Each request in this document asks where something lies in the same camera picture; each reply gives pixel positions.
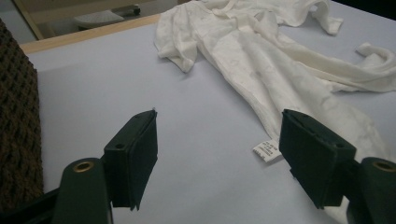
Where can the brown woven basket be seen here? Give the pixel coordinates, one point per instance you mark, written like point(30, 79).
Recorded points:
point(18, 124)

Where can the white baby romper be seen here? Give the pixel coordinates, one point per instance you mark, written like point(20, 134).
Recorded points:
point(264, 68)

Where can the dark grey foot pedal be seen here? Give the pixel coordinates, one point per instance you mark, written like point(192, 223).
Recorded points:
point(98, 19)

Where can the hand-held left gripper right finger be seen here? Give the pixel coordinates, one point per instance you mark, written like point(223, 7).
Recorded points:
point(311, 158)

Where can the light wooden desk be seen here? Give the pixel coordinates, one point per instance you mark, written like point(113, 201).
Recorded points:
point(77, 7)

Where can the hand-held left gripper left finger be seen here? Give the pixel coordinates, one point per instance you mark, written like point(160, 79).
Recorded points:
point(130, 161)

